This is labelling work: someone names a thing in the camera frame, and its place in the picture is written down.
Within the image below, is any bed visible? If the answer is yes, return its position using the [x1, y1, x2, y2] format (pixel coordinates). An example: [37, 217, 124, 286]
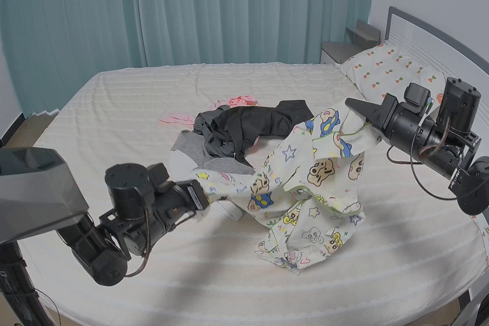
[15, 6, 489, 326]

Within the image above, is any white printed pyjama top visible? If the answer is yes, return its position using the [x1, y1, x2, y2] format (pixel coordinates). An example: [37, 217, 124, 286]
[195, 107, 379, 275]

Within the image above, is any black cable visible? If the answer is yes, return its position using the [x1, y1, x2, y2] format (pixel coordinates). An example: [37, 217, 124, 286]
[125, 217, 150, 278]
[386, 145, 459, 201]

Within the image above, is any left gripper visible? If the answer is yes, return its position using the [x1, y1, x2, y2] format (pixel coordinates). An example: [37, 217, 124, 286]
[145, 179, 211, 246]

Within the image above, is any pink garment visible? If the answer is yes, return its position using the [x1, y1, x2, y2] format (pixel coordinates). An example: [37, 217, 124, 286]
[158, 95, 261, 125]

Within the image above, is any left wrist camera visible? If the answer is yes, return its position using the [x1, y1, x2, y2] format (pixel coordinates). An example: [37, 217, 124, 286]
[147, 163, 171, 192]

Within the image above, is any dark grey garment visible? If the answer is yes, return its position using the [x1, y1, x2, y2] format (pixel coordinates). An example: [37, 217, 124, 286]
[193, 108, 254, 169]

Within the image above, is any black garment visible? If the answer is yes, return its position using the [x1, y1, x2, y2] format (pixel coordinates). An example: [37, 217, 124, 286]
[212, 100, 316, 149]

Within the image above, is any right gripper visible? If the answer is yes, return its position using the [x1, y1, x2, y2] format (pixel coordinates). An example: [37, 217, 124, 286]
[345, 92, 436, 161]

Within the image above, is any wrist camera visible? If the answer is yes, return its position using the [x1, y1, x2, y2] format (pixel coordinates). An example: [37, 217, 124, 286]
[404, 83, 431, 113]
[147, 163, 171, 192]

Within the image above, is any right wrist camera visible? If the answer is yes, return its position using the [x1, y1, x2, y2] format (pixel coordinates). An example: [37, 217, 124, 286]
[404, 83, 431, 113]

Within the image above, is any grey bedside table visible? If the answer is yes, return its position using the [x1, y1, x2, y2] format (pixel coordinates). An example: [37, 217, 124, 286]
[320, 20, 381, 65]

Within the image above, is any white printed pillow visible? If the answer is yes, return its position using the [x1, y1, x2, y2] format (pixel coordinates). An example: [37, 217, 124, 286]
[335, 42, 451, 105]

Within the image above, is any grey and white sweater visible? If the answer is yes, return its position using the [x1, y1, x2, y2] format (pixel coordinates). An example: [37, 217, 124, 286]
[170, 130, 256, 220]

